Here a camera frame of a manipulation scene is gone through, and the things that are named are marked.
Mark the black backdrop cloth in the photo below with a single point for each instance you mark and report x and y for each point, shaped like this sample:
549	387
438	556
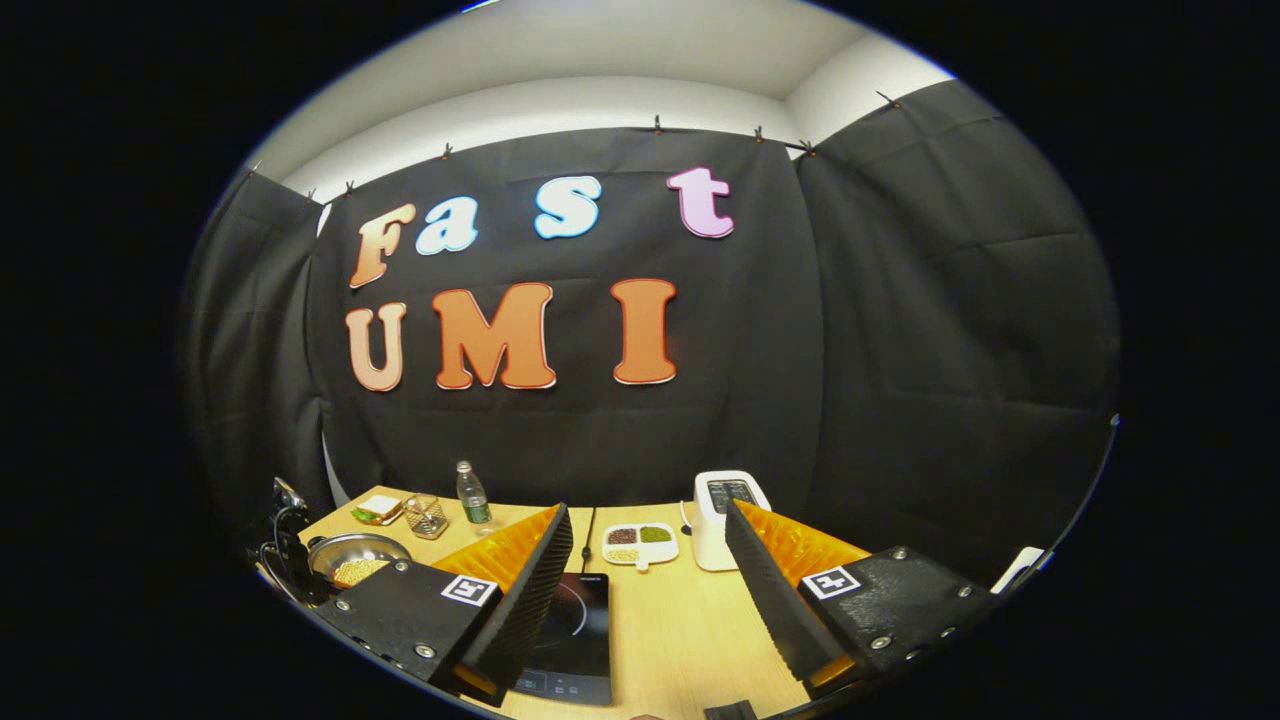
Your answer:
900	350

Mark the white divided dish of beans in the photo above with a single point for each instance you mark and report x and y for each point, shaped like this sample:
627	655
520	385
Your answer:
640	545

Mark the black induction cooktop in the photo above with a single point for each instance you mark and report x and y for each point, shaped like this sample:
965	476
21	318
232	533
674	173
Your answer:
580	640

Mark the white toaster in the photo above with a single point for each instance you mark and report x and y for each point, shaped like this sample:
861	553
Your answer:
712	540

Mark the sandwich on white plate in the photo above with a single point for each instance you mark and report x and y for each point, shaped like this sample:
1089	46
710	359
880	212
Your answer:
378	510

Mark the clear plastic water bottle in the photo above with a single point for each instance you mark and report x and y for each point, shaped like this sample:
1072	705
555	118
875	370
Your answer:
474	505

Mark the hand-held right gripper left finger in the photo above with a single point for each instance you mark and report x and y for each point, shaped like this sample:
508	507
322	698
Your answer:
530	600

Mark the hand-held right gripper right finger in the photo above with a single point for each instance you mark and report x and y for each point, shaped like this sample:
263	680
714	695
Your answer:
770	600

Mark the pile of yellow soybeans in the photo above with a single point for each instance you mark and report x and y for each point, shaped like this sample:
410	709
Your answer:
358	572

